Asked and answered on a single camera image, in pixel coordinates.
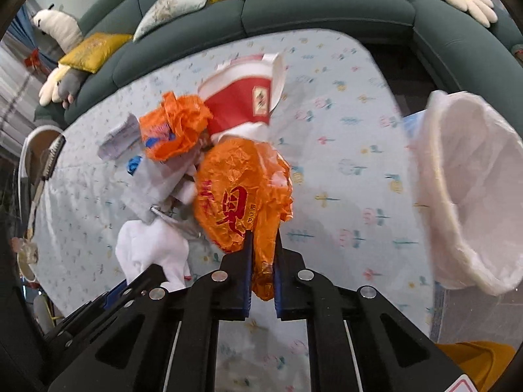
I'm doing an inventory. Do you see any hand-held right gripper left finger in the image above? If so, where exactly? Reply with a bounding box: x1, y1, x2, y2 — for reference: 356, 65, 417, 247
47, 232, 253, 392

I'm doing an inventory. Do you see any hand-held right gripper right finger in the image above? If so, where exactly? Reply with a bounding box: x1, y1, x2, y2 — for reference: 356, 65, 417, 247
274, 231, 481, 392

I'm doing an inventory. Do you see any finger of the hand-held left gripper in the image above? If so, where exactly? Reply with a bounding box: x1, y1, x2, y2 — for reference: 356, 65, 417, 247
43, 263, 165, 361

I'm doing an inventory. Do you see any white tissue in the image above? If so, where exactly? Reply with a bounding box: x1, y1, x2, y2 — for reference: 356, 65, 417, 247
115, 218, 193, 292

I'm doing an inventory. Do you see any large orange plastic wrapper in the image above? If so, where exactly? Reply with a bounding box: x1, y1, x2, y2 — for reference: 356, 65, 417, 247
192, 138, 295, 303

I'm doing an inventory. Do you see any small orange wrapper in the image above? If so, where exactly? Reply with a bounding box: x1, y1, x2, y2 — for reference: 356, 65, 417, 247
139, 92, 213, 162

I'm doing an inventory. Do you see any red and white paper cup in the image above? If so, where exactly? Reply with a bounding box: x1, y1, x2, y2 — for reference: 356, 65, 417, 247
197, 53, 285, 139

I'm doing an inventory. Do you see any bin with white bag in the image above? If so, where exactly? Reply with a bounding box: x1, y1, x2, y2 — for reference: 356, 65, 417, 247
409, 90, 523, 297

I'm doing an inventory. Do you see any floral light blue tablecloth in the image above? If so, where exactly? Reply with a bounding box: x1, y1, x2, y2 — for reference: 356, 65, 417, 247
33, 28, 438, 392

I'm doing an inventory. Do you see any black comb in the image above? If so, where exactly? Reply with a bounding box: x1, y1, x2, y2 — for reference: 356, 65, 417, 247
41, 135, 67, 182

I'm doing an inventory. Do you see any white slipper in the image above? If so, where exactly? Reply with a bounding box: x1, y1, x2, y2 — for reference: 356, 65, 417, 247
18, 124, 66, 213

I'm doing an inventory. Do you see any yellow stool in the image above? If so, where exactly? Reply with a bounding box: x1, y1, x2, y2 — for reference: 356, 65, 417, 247
435, 341, 516, 392

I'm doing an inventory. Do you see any grey and cream plush toy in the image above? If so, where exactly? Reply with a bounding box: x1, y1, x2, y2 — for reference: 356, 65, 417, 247
39, 65, 84, 109

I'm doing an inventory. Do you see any pale green floral cushion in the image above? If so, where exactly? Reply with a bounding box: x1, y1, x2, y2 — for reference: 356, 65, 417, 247
133, 0, 216, 42

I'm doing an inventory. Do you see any dark green sofa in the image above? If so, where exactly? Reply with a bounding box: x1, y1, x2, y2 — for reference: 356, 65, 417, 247
35, 0, 523, 129

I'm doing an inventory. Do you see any white plush toy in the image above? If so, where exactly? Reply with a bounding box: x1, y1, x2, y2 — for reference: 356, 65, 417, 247
30, 4, 84, 50

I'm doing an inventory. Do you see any blue curtain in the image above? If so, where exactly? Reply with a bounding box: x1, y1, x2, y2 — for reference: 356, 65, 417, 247
8, 6, 37, 50

